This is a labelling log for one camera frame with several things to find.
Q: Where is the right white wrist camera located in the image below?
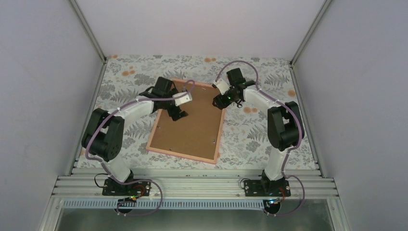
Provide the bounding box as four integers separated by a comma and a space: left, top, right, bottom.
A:
212, 79, 230, 95

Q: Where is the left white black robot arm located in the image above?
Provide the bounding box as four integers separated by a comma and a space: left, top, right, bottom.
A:
81, 77, 195, 195

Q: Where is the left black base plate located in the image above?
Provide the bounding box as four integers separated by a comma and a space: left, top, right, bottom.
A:
102, 178, 151, 197

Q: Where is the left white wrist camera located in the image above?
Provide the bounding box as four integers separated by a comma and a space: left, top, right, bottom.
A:
173, 91, 192, 106

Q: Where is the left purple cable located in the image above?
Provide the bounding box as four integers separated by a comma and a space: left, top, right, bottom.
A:
85, 79, 196, 218

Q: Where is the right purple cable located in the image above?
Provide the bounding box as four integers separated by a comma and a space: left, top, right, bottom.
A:
215, 60, 306, 218

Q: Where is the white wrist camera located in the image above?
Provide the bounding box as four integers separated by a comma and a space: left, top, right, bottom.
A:
212, 79, 230, 95
173, 91, 192, 106

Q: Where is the purple cable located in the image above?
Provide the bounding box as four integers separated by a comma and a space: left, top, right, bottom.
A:
215, 60, 306, 218
85, 79, 196, 218

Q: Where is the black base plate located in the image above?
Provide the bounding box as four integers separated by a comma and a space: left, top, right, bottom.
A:
243, 179, 291, 197
102, 178, 151, 197

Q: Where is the aluminium rail base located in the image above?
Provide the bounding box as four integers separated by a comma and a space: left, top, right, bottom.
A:
39, 167, 349, 231

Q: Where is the pink wooden picture frame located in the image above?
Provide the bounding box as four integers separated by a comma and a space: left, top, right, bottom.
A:
146, 78, 227, 165

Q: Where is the brown cardboard backing board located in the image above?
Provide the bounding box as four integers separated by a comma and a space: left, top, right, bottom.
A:
150, 81, 225, 160

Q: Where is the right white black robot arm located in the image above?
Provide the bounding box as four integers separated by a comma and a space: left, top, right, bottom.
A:
212, 68, 304, 196

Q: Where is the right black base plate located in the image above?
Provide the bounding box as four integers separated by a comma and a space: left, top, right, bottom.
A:
243, 179, 291, 197

